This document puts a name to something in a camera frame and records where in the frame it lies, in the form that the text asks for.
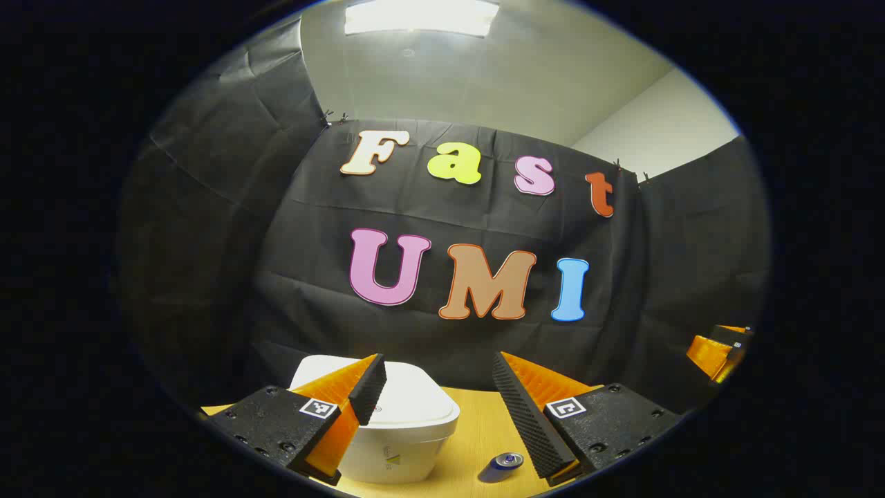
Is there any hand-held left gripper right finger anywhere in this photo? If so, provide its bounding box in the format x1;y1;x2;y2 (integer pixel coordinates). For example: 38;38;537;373
492;351;682;486

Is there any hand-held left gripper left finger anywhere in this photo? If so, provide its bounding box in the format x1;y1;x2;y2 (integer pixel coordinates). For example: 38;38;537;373
206;353;388;486

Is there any white desktop garbage bin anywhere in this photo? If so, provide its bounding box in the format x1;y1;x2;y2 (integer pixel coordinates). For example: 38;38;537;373
289;355;461;484

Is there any blue pop can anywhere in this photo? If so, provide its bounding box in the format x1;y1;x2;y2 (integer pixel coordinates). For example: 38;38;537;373
478;452;525;483

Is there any wooden desktop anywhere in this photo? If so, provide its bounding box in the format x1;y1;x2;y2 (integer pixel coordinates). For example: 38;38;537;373
201;386;609;498

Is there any black backdrop cloth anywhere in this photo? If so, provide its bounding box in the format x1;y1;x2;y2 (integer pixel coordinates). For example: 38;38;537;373
118;17;772;416

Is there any ceiling light panel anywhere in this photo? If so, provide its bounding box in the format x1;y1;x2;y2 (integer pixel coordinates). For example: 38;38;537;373
344;0;501;38

